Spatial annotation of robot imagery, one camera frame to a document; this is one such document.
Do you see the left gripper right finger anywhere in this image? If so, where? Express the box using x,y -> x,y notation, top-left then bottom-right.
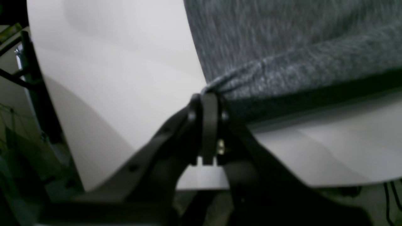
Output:
202,93 -> 372,226

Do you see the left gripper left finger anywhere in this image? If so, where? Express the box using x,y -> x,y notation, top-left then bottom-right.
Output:
38,94 -> 201,226

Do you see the grey t-shirt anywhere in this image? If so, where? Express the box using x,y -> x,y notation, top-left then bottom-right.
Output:
184,0 -> 402,122

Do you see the black metal stand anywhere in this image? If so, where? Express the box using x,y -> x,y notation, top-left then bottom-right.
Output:
1,28 -> 84,202

